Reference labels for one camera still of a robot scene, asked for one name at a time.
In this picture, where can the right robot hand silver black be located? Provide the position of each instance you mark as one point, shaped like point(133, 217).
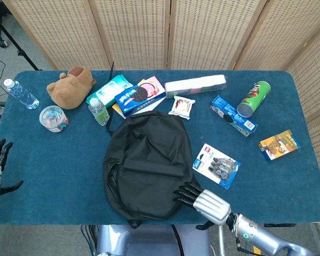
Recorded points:
point(210, 205)

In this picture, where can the black fabric backpack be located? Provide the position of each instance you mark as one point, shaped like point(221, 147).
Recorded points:
point(146, 160)

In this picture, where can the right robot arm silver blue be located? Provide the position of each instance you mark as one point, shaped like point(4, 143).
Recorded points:
point(266, 237)

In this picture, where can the metal table leg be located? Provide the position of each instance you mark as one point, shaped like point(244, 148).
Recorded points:
point(221, 240)

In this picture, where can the blue felt table cover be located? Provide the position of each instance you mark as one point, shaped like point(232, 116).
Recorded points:
point(56, 160)

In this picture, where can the blue grey robot torso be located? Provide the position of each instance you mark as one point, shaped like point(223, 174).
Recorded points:
point(149, 240)

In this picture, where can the clear jar of binder clips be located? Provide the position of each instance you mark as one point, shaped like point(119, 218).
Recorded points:
point(52, 118)

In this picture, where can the clear water bottle white cap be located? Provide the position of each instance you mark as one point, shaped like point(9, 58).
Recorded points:
point(22, 95)

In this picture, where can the yellow orange snack box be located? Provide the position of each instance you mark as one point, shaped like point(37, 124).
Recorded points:
point(280, 145)

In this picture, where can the blue Oreo box cartoon faces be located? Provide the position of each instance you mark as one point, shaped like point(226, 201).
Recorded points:
point(232, 116)

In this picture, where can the white snack packet red print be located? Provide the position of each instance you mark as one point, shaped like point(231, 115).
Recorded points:
point(182, 106)

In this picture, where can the brown capybara plush toy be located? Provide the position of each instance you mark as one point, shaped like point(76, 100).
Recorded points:
point(69, 90)

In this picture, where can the green Pringles can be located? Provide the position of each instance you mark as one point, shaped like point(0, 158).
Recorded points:
point(254, 98)

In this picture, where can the long white pink box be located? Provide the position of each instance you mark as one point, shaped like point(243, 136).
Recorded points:
point(194, 85)

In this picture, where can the small bottle with green label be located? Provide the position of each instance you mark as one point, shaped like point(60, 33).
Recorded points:
point(99, 112)

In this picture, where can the black tripod stand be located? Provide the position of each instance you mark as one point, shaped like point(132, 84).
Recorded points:
point(20, 52)

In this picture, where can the blue Oreo box pink print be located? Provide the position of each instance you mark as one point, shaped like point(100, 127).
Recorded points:
point(138, 100)

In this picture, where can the black office chair caster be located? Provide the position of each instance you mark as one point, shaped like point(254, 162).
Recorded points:
point(2, 42)

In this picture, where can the pink strawberry snack box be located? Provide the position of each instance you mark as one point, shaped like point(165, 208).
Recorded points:
point(154, 82)

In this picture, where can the green wet wipes pack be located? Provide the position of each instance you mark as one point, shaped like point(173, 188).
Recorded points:
point(109, 89)

